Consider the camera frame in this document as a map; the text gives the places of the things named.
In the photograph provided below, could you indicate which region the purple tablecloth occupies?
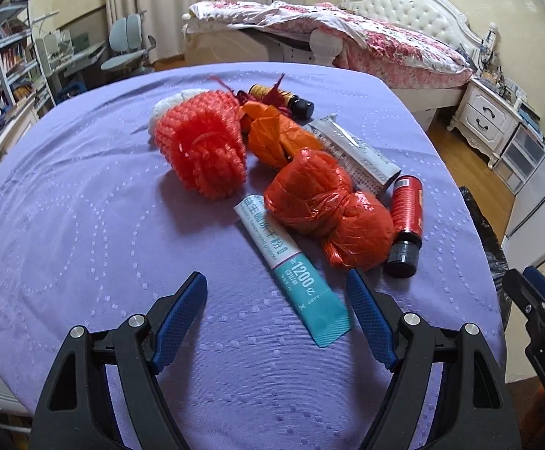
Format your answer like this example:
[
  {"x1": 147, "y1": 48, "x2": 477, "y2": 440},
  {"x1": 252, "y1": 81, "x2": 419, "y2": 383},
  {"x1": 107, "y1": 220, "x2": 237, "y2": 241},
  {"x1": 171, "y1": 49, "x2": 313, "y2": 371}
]
[{"x1": 0, "y1": 62, "x2": 508, "y2": 450}]

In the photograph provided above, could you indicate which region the white crumpled plastic bag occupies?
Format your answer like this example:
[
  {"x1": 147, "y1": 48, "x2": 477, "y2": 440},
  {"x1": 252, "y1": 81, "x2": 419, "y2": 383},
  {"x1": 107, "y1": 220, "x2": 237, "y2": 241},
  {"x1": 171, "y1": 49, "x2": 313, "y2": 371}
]
[{"x1": 150, "y1": 89, "x2": 208, "y2": 134}]

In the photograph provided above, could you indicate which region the pink floral quilt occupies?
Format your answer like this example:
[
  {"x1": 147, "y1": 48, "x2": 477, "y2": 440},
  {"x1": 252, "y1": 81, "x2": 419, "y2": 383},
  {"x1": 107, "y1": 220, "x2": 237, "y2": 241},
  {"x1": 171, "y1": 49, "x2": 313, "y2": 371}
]
[{"x1": 188, "y1": 0, "x2": 474, "y2": 87}]

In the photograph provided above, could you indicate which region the brown bottle red label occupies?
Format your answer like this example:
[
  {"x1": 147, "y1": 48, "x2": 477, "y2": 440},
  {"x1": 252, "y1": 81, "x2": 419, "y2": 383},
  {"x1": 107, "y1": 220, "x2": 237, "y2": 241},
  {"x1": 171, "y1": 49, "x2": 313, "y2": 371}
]
[{"x1": 385, "y1": 174, "x2": 424, "y2": 278}]

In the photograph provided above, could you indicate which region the clear plastic drawer unit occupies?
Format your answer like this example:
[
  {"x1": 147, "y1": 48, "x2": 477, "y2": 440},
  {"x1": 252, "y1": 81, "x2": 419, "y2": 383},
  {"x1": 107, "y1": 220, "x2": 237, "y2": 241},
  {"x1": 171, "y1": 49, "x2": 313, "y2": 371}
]
[{"x1": 493, "y1": 117, "x2": 545, "y2": 195}]

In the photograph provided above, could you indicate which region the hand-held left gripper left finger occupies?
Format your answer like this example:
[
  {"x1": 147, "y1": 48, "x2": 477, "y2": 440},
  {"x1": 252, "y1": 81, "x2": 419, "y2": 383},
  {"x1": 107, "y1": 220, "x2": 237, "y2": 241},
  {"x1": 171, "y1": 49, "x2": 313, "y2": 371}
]
[{"x1": 31, "y1": 271, "x2": 208, "y2": 450}]

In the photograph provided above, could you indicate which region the red knotted plastic bag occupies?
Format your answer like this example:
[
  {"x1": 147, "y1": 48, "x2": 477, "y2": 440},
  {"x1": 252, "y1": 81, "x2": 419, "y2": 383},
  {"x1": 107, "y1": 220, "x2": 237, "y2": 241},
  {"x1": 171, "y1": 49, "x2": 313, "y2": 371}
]
[{"x1": 264, "y1": 147, "x2": 395, "y2": 270}]

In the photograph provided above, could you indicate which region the white curved rail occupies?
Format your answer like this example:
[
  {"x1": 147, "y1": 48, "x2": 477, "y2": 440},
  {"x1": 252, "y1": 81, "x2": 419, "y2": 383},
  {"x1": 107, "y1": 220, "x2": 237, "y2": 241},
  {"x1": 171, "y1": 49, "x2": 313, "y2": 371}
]
[{"x1": 0, "y1": 112, "x2": 39, "y2": 188}]

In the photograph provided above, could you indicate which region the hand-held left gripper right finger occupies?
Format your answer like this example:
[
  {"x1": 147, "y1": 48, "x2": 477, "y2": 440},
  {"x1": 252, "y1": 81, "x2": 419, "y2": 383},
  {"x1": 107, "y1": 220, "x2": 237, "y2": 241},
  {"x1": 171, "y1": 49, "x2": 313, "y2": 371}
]
[{"x1": 346, "y1": 267, "x2": 521, "y2": 450}]

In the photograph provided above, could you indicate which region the white tufted bed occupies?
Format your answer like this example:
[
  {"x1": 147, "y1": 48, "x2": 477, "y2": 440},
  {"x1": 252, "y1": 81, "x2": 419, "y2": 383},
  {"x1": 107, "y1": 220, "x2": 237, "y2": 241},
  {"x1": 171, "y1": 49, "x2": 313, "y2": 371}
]
[{"x1": 181, "y1": 0, "x2": 486, "y2": 127}]

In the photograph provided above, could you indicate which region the cluster of small bottles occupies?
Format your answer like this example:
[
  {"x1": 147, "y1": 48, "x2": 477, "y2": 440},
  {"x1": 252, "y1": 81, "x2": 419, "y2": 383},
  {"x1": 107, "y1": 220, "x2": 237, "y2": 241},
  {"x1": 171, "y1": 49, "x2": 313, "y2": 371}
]
[{"x1": 479, "y1": 23, "x2": 526, "y2": 101}]

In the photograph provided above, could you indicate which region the white bookshelf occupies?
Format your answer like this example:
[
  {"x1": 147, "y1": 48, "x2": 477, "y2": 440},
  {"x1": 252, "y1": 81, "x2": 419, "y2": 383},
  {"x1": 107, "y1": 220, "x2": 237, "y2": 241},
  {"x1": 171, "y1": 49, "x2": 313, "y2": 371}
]
[{"x1": 0, "y1": 0, "x2": 55, "y2": 118}]

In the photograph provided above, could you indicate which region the white study desk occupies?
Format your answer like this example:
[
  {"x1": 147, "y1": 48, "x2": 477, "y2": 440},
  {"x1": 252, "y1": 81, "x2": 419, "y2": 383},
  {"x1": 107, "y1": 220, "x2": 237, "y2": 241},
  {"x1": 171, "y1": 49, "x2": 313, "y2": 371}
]
[{"x1": 36, "y1": 28, "x2": 107, "y2": 99}]

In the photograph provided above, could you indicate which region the grey blue desk chair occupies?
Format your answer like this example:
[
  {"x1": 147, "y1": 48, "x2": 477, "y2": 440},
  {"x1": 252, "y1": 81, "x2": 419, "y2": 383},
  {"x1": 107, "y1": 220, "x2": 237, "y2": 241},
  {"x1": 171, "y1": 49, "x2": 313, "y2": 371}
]
[{"x1": 100, "y1": 14, "x2": 157, "y2": 76}]

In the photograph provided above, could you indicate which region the orange plastic bag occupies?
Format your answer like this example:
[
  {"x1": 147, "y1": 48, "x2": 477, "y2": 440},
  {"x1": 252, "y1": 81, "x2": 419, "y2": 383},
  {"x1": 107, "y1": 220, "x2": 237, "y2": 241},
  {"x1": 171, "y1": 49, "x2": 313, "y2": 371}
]
[{"x1": 239, "y1": 102, "x2": 322, "y2": 170}]

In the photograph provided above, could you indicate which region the brown bottle yellow label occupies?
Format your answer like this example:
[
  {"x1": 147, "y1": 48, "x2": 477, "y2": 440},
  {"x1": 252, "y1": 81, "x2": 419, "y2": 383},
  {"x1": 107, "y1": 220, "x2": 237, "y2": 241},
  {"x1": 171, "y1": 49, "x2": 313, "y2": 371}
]
[{"x1": 248, "y1": 83, "x2": 314, "y2": 118}]

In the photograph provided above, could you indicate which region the red foam fruit net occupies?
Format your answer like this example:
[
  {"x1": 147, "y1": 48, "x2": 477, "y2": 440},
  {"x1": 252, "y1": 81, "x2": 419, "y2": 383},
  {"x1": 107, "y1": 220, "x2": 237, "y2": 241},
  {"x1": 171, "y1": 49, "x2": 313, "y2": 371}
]
[{"x1": 154, "y1": 91, "x2": 247, "y2": 198}]

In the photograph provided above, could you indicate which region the teal white sachet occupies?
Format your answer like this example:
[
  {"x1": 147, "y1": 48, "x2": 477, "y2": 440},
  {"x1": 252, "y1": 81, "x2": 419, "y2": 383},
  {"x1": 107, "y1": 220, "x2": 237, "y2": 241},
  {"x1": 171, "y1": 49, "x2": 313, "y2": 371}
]
[{"x1": 234, "y1": 194, "x2": 350, "y2": 348}]

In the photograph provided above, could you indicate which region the white nightstand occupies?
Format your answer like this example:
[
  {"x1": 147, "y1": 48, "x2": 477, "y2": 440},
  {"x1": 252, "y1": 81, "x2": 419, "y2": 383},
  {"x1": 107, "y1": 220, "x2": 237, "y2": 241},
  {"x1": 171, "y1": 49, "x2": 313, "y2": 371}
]
[{"x1": 448, "y1": 77, "x2": 521, "y2": 170}]

